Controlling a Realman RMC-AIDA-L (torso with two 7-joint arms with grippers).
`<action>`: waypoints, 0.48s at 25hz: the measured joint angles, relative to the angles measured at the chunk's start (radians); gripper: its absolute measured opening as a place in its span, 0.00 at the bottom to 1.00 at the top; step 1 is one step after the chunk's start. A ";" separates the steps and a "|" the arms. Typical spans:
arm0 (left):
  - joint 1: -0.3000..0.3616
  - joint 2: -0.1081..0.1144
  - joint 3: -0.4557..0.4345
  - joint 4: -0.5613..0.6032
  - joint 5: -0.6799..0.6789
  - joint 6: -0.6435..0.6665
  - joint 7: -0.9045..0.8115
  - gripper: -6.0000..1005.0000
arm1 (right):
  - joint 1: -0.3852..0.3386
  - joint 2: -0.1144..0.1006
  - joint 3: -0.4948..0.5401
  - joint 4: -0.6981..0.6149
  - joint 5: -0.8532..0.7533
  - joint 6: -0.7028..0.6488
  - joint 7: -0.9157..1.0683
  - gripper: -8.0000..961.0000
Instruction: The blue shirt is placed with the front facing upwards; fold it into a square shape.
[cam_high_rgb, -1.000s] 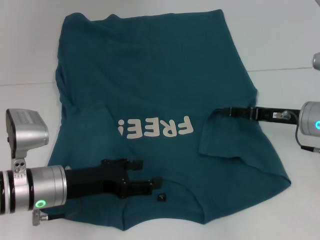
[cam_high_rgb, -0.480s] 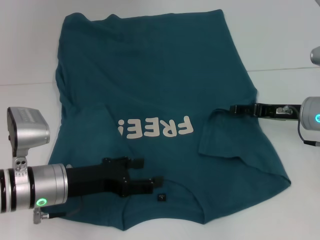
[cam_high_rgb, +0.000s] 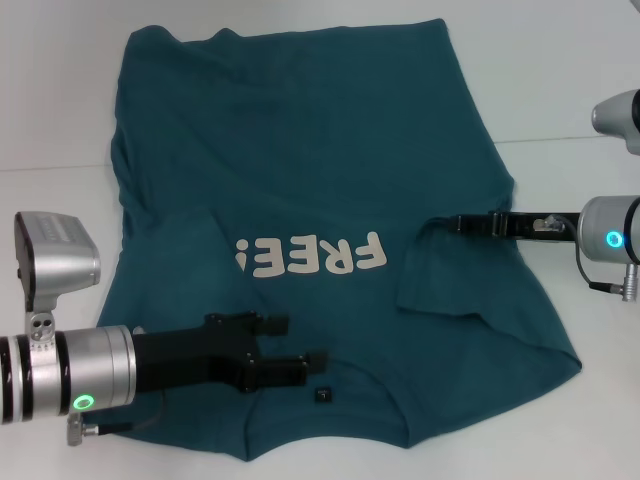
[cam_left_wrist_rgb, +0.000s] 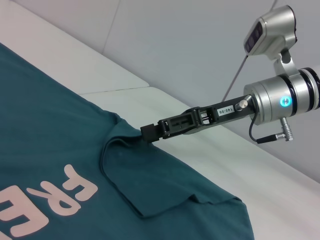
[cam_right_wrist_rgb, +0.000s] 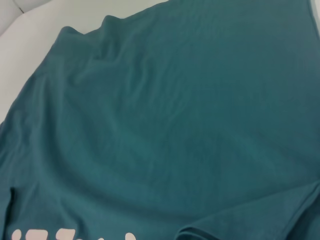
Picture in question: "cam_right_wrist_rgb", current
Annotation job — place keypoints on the teal t-shirt with FREE print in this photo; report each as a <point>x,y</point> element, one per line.
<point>175,125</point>

